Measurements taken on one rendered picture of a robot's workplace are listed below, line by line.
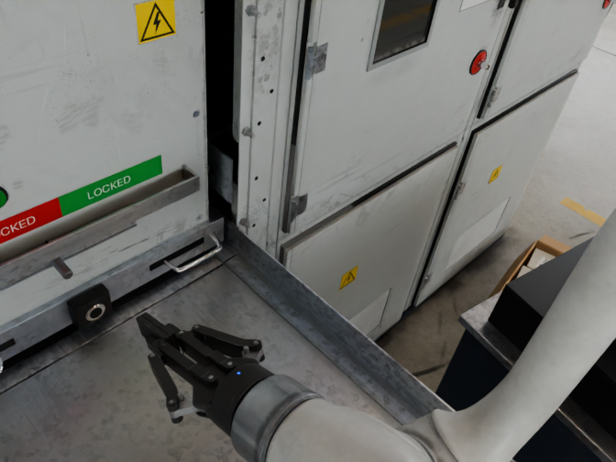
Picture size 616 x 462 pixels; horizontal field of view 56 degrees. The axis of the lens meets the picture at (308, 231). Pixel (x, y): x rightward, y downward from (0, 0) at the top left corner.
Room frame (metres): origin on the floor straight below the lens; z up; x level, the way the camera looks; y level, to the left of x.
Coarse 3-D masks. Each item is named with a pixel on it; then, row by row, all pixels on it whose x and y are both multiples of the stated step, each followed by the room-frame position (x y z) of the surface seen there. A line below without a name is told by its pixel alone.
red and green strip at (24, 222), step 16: (160, 160) 0.68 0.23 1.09; (112, 176) 0.62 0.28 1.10; (128, 176) 0.64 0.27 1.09; (144, 176) 0.66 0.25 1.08; (80, 192) 0.58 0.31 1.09; (96, 192) 0.60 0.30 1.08; (112, 192) 0.62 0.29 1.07; (32, 208) 0.53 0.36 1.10; (48, 208) 0.55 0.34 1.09; (64, 208) 0.56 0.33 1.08; (80, 208) 0.58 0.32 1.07; (0, 224) 0.50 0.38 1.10; (16, 224) 0.52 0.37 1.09; (32, 224) 0.53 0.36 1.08; (0, 240) 0.50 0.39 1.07
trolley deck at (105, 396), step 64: (128, 320) 0.57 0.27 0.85; (192, 320) 0.58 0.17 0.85; (256, 320) 0.60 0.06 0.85; (64, 384) 0.44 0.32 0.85; (128, 384) 0.45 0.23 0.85; (320, 384) 0.50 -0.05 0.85; (0, 448) 0.33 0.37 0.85; (64, 448) 0.34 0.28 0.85; (128, 448) 0.36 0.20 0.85; (192, 448) 0.37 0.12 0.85
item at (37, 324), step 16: (208, 208) 0.77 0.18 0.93; (208, 224) 0.73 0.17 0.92; (176, 240) 0.68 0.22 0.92; (192, 240) 0.71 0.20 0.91; (144, 256) 0.64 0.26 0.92; (160, 256) 0.66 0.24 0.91; (176, 256) 0.68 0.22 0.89; (192, 256) 0.71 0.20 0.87; (112, 272) 0.59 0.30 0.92; (128, 272) 0.61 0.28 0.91; (144, 272) 0.63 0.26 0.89; (160, 272) 0.65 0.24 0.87; (80, 288) 0.55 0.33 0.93; (112, 288) 0.59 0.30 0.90; (128, 288) 0.61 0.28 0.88; (48, 304) 0.52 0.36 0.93; (64, 304) 0.53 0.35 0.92; (16, 320) 0.48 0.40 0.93; (32, 320) 0.49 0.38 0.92; (48, 320) 0.51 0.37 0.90; (64, 320) 0.52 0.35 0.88; (0, 336) 0.46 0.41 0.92; (16, 336) 0.47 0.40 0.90; (32, 336) 0.48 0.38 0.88; (0, 352) 0.45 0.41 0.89; (16, 352) 0.46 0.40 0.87
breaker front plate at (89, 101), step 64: (0, 0) 0.55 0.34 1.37; (64, 0) 0.61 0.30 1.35; (128, 0) 0.66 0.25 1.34; (192, 0) 0.73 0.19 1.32; (0, 64) 0.54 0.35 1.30; (64, 64) 0.59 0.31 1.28; (128, 64) 0.66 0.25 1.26; (192, 64) 0.73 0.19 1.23; (0, 128) 0.53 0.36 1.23; (64, 128) 0.58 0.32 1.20; (128, 128) 0.65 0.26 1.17; (192, 128) 0.73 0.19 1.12; (64, 192) 0.57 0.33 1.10; (128, 192) 0.64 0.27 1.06; (0, 256) 0.49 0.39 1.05; (64, 256) 0.55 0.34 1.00; (128, 256) 0.63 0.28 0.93; (0, 320) 0.47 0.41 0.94
